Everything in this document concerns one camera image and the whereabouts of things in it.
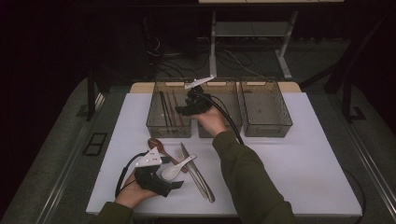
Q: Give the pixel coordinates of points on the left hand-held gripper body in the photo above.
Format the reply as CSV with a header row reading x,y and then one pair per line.
x,y
149,179

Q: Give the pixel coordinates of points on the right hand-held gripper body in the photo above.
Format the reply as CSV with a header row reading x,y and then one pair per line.
x,y
197,104

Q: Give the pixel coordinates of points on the clear brown plastic bin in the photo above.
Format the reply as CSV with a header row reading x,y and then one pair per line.
x,y
232,99
264,109
154,109

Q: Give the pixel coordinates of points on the metal knife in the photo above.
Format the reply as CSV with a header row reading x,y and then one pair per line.
x,y
204,183

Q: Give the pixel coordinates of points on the person's left hand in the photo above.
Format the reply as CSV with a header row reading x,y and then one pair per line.
x,y
130,194

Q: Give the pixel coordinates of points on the person's right hand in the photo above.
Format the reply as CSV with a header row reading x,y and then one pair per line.
x,y
213,123

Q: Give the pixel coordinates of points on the white ceramic spoon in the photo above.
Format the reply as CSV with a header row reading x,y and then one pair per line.
x,y
170,172

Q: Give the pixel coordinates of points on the metal fork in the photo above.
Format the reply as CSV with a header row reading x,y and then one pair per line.
x,y
181,154

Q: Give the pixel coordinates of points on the brown wooden spoon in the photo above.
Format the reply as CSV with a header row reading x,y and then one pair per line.
x,y
154,144

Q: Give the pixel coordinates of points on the black metal stand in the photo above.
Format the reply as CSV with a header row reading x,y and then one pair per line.
x,y
347,102

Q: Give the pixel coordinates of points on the white metal desk frame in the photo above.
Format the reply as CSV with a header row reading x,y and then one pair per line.
x,y
213,46

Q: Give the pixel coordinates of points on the black floor socket frame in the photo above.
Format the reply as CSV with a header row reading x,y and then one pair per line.
x,y
95,152

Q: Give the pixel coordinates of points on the metal floor rail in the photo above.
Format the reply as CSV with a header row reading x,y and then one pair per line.
x,y
67,168
370,168

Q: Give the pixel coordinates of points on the black metal frame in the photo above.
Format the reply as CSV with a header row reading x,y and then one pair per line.
x,y
91,99

